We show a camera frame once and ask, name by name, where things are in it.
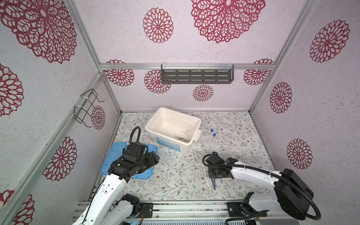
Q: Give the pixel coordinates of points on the black wire wall rack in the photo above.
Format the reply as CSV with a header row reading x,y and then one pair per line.
x,y
90,113

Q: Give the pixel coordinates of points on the metal tweezers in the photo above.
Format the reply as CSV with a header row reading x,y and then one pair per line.
x,y
181,139

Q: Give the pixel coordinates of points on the blue capped test tube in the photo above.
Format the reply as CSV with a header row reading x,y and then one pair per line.
x,y
213,142
211,135

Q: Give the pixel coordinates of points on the blue plastic bin lid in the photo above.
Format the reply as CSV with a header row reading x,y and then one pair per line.
x,y
114,153

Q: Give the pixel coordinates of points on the white plastic storage bin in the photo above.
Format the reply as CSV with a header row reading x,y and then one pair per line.
x,y
166,123

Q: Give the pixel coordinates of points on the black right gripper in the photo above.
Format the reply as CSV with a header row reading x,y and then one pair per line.
x,y
210,175

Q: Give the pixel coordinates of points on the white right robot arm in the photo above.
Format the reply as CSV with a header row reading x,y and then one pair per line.
x,y
288,193

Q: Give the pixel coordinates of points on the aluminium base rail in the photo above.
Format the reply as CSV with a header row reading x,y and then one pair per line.
x,y
207,213

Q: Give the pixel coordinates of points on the grey wall shelf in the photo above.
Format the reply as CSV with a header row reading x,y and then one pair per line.
x,y
196,76

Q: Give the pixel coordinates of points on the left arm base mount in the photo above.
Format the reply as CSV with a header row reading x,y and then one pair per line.
x,y
142,210

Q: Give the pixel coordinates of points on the white glass stirring rod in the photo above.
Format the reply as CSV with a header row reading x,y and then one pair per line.
x,y
205,174

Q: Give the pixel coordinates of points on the blue pen dropper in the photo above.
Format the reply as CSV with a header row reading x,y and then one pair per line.
x,y
213,183

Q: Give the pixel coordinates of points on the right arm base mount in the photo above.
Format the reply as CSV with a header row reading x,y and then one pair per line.
x,y
240,209

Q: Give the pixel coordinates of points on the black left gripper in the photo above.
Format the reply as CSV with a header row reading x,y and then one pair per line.
x,y
152,158

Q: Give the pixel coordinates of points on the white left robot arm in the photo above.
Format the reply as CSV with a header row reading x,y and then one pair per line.
x,y
96,211

